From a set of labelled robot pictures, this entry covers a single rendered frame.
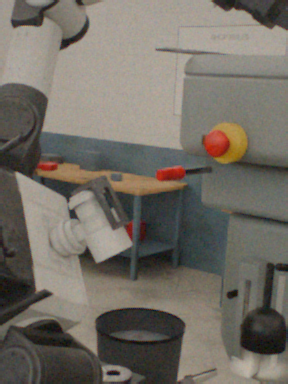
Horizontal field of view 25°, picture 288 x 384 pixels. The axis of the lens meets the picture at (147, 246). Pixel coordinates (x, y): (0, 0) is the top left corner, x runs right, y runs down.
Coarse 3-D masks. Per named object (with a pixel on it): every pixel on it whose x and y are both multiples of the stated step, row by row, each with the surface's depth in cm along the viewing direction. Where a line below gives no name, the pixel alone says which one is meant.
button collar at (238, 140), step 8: (216, 128) 98; (224, 128) 97; (232, 128) 96; (240, 128) 97; (232, 136) 96; (240, 136) 96; (232, 144) 97; (240, 144) 96; (232, 152) 97; (240, 152) 96; (224, 160) 98; (232, 160) 97
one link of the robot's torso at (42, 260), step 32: (0, 192) 98; (32, 192) 106; (0, 224) 95; (32, 224) 102; (0, 256) 91; (32, 256) 98; (64, 256) 106; (0, 288) 94; (32, 288) 95; (64, 288) 102; (0, 320) 97; (32, 320) 98; (64, 320) 103
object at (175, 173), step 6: (168, 168) 104; (174, 168) 105; (180, 168) 106; (192, 168) 110; (198, 168) 111; (204, 168) 112; (210, 168) 113; (162, 174) 103; (168, 174) 103; (174, 174) 104; (180, 174) 106; (186, 174) 108; (192, 174) 109; (162, 180) 103; (168, 180) 104
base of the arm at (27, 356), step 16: (16, 336) 92; (32, 336) 96; (48, 336) 98; (64, 336) 102; (0, 352) 93; (16, 352) 91; (32, 352) 90; (0, 368) 92; (16, 368) 90; (32, 368) 89; (96, 368) 99
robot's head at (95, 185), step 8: (104, 176) 102; (88, 184) 100; (96, 184) 100; (104, 184) 101; (72, 192) 103; (80, 192) 102; (88, 192) 101; (96, 192) 100; (112, 192) 102; (72, 200) 101; (104, 200) 100; (112, 200) 102; (104, 208) 100; (120, 208) 102; (112, 216) 100; (120, 216) 102; (112, 224) 100; (120, 224) 101
